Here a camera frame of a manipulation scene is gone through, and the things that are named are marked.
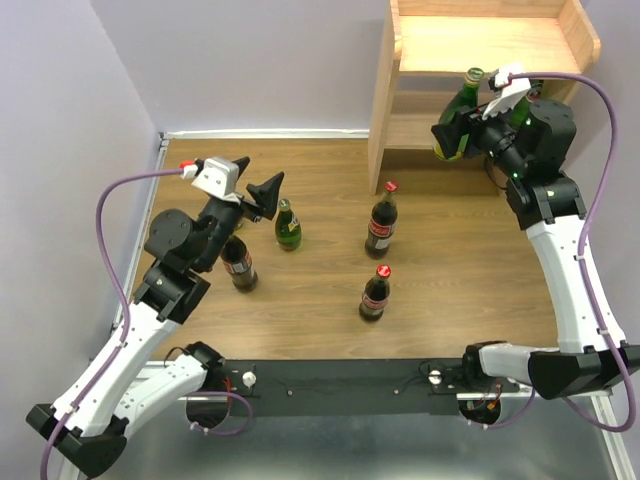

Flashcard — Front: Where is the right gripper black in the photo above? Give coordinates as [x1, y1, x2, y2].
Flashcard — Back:
[430, 92, 531, 178]

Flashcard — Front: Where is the green bottle yellow label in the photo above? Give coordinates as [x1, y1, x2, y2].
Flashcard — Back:
[432, 67, 485, 163]

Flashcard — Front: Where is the green bottle red-white label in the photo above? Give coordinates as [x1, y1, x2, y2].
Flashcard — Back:
[275, 198, 302, 251]

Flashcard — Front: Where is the green bottle red-blue label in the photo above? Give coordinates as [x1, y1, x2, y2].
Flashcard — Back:
[507, 79, 544, 131]

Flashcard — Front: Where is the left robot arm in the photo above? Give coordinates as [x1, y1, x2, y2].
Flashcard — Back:
[26, 157, 285, 479]

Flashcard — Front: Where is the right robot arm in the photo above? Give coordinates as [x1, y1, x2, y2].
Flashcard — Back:
[431, 100, 639, 400]

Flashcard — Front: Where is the wooden two-tier shelf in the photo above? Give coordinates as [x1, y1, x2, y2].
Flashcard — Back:
[368, 1, 601, 192]

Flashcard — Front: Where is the cola bottle left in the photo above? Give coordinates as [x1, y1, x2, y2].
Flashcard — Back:
[220, 235, 258, 292]

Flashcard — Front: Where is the cola bottle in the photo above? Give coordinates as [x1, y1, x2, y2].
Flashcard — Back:
[359, 264, 391, 322]
[365, 181, 398, 259]
[220, 235, 258, 292]

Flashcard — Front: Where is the cola bottle centre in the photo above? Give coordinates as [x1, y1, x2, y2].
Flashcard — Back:
[365, 181, 398, 259]

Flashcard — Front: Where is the cola bottle front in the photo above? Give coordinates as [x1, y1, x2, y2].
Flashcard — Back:
[359, 264, 391, 322]

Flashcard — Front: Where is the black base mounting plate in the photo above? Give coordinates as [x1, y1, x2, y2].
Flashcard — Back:
[220, 358, 518, 417]

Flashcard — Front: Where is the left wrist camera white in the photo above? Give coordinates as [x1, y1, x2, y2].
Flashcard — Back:
[191, 157, 241, 204]

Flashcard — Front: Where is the aluminium frame rail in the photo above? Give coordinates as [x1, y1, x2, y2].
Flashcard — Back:
[59, 130, 631, 480]

